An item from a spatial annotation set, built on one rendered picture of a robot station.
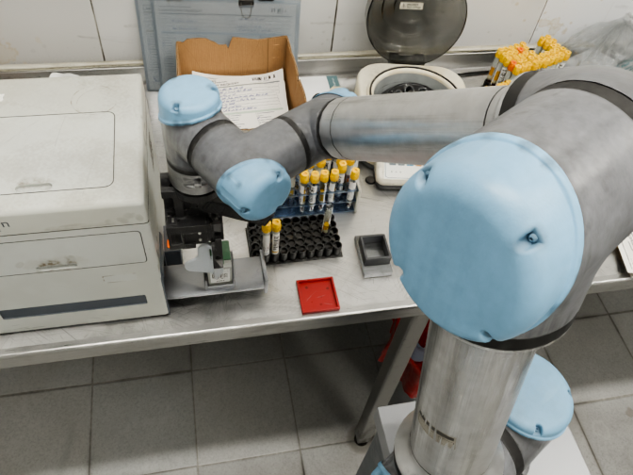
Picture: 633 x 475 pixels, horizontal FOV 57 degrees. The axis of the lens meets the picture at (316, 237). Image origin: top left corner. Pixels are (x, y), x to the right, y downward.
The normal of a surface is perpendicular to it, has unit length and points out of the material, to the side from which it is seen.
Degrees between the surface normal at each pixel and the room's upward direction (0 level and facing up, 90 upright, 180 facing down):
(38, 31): 90
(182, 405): 0
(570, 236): 44
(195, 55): 89
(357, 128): 71
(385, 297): 0
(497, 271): 84
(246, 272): 0
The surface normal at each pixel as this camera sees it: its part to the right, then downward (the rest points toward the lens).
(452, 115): -0.79, -0.17
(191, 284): 0.09, -0.61
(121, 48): 0.18, 0.79
